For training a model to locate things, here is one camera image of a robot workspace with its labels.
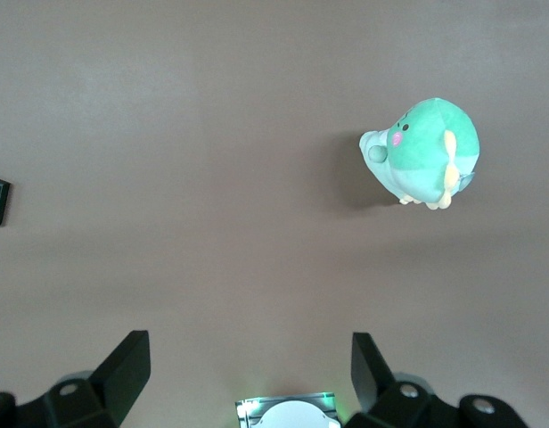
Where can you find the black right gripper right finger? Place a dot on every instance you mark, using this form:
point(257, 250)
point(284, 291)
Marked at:
point(377, 392)

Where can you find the green dinosaur plush toy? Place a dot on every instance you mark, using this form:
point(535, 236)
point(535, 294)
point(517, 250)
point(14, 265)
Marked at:
point(421, 142)

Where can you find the brown table cover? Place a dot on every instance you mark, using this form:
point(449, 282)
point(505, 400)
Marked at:
point(212, 178)

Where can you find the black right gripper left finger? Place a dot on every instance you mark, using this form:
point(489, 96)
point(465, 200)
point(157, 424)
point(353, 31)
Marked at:
point(109, 383)

